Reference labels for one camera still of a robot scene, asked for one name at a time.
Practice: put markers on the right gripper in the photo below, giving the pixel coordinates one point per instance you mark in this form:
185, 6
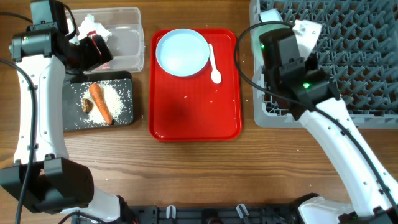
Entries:
280, 45

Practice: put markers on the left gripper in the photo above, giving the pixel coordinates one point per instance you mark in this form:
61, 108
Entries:
95, 58

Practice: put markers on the red snack wrapper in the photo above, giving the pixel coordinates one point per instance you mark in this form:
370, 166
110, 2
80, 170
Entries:
100, 51

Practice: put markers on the white napkin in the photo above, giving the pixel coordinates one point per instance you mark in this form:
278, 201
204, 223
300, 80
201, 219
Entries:
89, 27

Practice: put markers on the orange carrot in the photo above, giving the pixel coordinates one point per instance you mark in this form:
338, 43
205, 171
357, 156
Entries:
97, 95

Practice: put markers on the brown food scrap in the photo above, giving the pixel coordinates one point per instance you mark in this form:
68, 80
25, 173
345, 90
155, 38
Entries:
86, 105

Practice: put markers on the white rice pile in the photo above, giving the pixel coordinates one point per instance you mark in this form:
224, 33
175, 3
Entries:
117, 95

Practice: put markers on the mint green bowl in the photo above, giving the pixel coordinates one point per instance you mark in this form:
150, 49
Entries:
266, 16

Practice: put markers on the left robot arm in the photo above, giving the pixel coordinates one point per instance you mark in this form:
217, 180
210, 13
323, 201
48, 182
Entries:
42, 178

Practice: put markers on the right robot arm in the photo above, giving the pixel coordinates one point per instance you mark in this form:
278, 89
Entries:
315, 102

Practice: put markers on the black waste tray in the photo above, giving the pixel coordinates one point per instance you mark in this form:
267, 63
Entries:
68, 107

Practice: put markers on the grey dishwasher rack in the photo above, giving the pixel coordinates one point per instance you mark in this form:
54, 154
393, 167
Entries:
357, 48

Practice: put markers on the clear plastic bin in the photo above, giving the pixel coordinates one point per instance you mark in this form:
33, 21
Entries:
126, 41

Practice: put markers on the white plastic spoon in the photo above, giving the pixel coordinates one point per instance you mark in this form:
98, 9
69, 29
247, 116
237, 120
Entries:
215, 73

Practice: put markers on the light blue plate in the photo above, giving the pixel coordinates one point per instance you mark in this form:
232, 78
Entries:
182, 52

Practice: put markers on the red serving tray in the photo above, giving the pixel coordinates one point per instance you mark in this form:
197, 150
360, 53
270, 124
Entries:
194, 108

